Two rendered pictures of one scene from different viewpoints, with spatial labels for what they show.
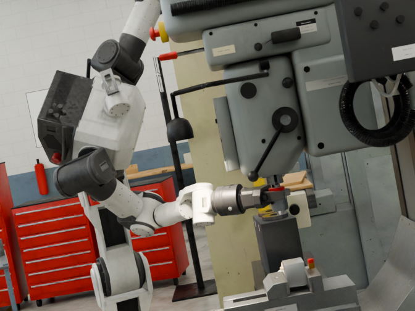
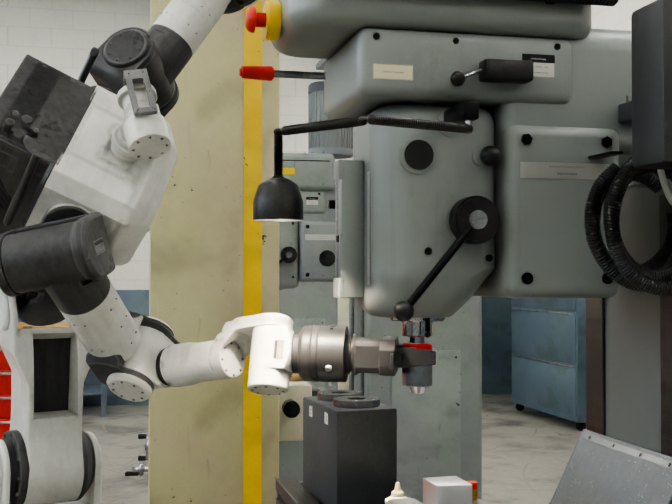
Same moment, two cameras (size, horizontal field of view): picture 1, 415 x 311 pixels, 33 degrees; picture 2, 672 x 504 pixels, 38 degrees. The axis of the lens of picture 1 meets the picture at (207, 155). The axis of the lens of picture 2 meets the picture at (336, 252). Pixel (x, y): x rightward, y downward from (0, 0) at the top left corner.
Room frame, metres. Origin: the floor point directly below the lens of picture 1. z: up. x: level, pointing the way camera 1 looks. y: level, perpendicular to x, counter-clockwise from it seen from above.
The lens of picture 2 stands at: (0.52, 0.36, 1.38)
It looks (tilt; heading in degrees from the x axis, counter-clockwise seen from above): 1 degrees up; 344
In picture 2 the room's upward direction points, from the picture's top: straight up
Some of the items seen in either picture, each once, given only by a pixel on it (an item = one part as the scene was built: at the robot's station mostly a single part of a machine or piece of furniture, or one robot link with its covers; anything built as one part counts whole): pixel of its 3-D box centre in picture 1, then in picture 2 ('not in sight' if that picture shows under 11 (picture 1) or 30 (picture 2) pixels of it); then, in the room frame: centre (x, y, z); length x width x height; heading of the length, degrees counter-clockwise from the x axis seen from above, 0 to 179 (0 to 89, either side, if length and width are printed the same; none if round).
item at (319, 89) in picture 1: (331, 104); (533, 215); (1.94, -0.37, 1.47); 0.24 x 0.19 x 0.26; 178
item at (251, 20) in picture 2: (155, 33); (256, 19); (1.96, 0.08, 1.76); 0.04 x 0.03 x 0.04; 178
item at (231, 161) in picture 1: (226, 133); (348, 229); (1.95, -0.06, 1.44); 0.04 x 0.04 x 0.21; 88
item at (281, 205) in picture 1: (278, 200); (417, 367); (1.95, -0.17, 1.23); 0.05 x 0.05 x 0.06
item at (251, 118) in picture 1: (264, 117); (419, 214); (1.95, -0.18, 1.47); 0.21 x 0.19 x 0.32; 178
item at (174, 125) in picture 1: (178, 129); (278, 198); (1.88, 0.06, 1.48); 0.07 x 0.07 x 0.06
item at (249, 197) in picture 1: (247, 199); (358, 356); (1.98, -0.09, 1.25); 0.13 x 0.12 x 0.10; 158
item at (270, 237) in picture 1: (277, 240); (347, 446); (2.36, -0.18, 1.04); 0.22 x 0.12 x 0.20; 3
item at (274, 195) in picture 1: (273, 196); (415, 357); (1.92, -0.16, 1.25); 0.06 x 0.02 x 0.03; 68
